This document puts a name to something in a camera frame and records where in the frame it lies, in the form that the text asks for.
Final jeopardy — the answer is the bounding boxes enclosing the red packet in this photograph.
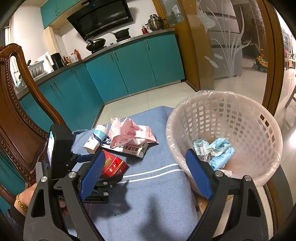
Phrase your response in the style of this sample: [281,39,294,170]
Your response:
[101,150,129,178]

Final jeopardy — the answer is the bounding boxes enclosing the blue white paper cup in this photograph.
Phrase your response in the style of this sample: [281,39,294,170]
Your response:
[83,125,108,154]

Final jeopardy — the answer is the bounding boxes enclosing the pink paper wrapper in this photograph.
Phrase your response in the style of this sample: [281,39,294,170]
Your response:
[108,118,159,148]

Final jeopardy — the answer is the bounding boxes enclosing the red carton box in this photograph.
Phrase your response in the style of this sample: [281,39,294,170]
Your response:
[101,137,149,158]

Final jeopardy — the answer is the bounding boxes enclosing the light blue face mask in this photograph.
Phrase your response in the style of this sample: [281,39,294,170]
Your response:
[193,138,216,163]

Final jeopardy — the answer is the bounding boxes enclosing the white plastic trash basket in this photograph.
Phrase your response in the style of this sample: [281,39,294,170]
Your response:
[166,90,283,194]

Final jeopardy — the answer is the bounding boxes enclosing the teal kitchen cabinets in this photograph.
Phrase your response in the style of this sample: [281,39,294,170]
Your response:
[0,0,186,209]

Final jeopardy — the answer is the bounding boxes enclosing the person's left hand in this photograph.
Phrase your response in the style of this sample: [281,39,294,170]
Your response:
[14,183,37,216]

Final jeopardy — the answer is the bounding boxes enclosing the blue towel cloth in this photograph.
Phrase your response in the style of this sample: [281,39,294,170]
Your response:
[85,106,198,240]

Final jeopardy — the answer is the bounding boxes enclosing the carved wooden chair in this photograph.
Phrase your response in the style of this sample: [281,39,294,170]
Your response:
[0,43,70,207]

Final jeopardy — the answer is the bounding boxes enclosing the white dish rack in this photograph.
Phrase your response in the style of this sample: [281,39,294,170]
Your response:
[28,60,46,79]

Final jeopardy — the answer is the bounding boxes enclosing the brown sauce bottle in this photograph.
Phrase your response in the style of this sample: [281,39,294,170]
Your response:
[73,49,82,61]

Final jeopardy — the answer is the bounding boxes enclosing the black wok with lid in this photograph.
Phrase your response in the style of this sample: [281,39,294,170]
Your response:
[86,38,106,53]

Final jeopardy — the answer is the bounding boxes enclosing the yellow toy truck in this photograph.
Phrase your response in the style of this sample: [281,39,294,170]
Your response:
[252,55,268,72]

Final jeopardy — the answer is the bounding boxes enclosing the black cooking pot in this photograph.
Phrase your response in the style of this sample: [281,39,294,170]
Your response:
[110,28,130,40]

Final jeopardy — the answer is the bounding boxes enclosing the etched glass sliding door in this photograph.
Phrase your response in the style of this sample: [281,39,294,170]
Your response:
[181,1,284,114]

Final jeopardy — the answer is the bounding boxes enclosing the small red bottle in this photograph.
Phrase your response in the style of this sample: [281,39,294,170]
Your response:
[142,26,149,34]

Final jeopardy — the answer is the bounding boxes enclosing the black range hood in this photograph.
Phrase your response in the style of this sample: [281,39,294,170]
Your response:
[67,1,133,41]

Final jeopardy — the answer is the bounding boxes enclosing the steel stock pot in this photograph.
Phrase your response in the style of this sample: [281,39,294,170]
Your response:
[145,14,165,31]

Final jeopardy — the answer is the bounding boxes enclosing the gold bracelet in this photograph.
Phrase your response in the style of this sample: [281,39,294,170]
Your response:
[16,193,29,212]

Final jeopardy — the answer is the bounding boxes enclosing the black camera with screen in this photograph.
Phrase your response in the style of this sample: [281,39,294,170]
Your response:
[47,125,74,179]

